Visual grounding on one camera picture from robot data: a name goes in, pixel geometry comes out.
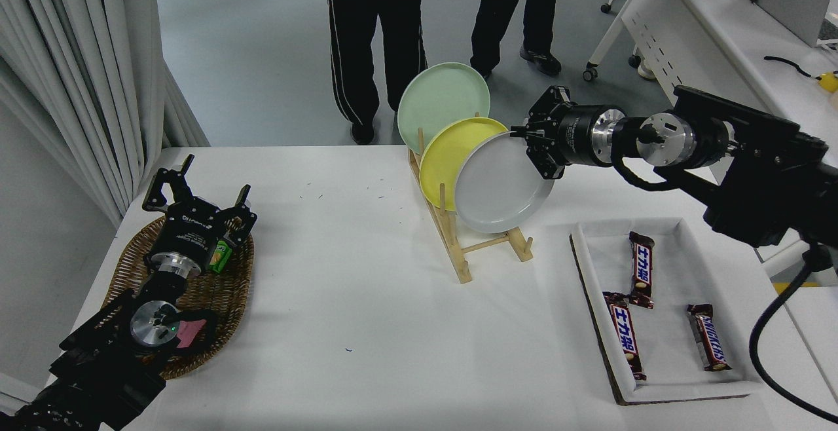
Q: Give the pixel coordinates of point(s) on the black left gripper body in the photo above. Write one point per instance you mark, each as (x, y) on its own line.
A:
(190, 231)

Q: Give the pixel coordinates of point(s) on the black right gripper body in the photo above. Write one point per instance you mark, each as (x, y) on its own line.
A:
(576, 136)

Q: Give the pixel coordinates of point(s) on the grey plate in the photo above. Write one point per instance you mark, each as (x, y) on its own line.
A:
(501, 185)

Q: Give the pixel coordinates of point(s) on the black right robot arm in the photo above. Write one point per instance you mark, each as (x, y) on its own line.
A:
(766, 156)

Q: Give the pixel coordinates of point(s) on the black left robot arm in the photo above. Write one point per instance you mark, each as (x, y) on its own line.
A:
(98, 365)

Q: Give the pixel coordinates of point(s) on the yellow plate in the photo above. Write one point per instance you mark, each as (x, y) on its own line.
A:
(445, 162)

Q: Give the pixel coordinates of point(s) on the pale green plate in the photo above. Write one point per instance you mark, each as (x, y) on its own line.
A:
(438, 97)

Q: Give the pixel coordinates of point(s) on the wooden plate rack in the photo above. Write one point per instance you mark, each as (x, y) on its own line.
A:
(463, 274)

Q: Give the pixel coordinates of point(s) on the small green packet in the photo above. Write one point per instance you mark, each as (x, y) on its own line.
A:
(220, 257)

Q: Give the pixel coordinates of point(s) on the brown wicker basket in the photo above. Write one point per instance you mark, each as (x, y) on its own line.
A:
(219, 297)

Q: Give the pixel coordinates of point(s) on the pink packet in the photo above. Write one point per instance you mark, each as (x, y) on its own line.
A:
(190, 334)

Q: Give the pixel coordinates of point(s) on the person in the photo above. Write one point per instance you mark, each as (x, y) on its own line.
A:
(366, 38)
(507, 5)

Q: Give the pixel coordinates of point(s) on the brown snack bar blue print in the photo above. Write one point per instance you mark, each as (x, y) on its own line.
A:
(622, 334)
(642, 270)

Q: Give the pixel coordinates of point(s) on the white desk with perforated panel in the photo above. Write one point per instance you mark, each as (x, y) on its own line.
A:
(694, 44)

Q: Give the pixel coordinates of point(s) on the pale grey curtain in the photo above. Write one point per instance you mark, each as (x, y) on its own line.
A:
(72, 57)

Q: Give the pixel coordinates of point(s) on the white shallow tray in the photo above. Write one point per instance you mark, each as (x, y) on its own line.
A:
(681, 274)

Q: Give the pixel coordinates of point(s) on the brown Snickers bar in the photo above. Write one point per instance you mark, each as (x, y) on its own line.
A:
(709, 338)

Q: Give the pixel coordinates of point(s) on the small yellow object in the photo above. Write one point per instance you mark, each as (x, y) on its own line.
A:
(829, 82)

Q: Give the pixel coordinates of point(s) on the small white table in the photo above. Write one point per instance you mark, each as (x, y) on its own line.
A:
(818, 339)

